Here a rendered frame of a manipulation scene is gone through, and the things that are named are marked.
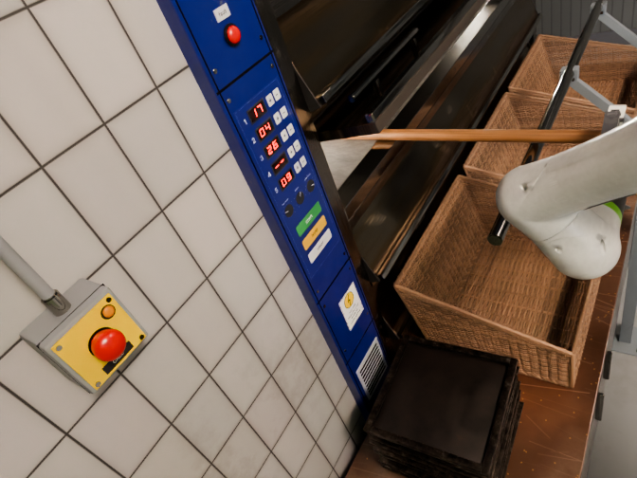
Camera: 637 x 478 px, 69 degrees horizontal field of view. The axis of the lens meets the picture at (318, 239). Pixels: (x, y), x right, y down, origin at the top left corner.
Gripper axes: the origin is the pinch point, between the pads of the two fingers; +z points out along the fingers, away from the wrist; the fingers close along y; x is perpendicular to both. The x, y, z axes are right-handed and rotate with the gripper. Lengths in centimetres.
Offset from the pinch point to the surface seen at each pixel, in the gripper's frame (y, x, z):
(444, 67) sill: 1, -55, 44
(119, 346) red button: -26, -41, -90
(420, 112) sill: 2, -52, 17
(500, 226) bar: 1.6, -15.3, -29.9
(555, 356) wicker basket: 48, -7, -25
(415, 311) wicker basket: 44, -44, -25
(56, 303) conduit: -34, -47, -91
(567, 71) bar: 1.6, -16.0, 36.4
